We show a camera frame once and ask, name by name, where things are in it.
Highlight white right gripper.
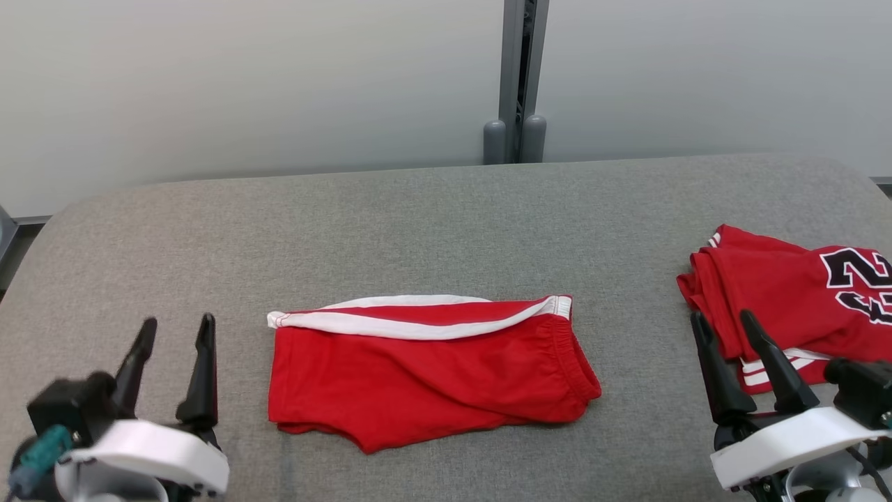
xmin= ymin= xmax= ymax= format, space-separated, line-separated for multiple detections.
xmin=690 ymin=308 xmax=892 ymax=492

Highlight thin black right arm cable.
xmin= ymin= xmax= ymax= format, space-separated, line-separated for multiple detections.
xmin=846 ymin=446 xmax=883 ymax=483

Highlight teal left camera connector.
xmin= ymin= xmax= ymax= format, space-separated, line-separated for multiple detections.
xmin=8 ymin=425 xmax=75 ymax=497

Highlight grey rounded post foot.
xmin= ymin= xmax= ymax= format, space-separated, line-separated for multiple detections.
xmin=523 ymin=114 xmax=548 ymax=164
xmin=483 ymin=120 xmax=508 ymax=166

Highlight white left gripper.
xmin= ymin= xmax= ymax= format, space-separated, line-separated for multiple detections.
xmin=54 ymin=313 xmax=231 ymax=499

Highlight grey metal partition post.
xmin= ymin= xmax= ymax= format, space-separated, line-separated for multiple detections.
xmin=498 ymin=0 xmax=551 ymax=165

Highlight red shorts white stripes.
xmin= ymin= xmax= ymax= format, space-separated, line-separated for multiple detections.
xmin=267 ymin=294 xmax=603 ymax=455

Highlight grey fabric sofa seat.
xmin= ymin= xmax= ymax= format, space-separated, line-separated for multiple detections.
xmin=0 ymin=153 xmax=892 ymax=502

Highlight red jersey shirt white sleeves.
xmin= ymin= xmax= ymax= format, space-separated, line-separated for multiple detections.
xmin=676 ymin=224 xmax=892 ymax=395

